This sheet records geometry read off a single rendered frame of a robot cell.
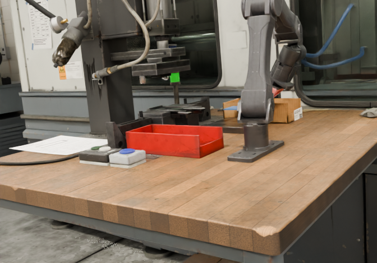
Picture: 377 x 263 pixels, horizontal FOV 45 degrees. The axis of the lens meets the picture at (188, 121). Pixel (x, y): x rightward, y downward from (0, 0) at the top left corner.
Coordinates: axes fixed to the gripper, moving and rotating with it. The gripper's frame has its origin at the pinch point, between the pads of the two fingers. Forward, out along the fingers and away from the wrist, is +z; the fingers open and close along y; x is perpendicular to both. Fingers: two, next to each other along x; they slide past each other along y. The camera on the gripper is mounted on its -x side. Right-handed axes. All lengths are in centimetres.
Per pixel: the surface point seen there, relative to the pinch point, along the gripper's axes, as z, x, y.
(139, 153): 11, 52, 8
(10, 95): 161, -131, 270
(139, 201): 5, 74, -9
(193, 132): 8.0, 31.4, 5.8
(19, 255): 172, -24, 109
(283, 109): 0.7, -5.1, -4.6
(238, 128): 7.7, 12.8, 0.5
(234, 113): 11.3, -5.9, 10.7
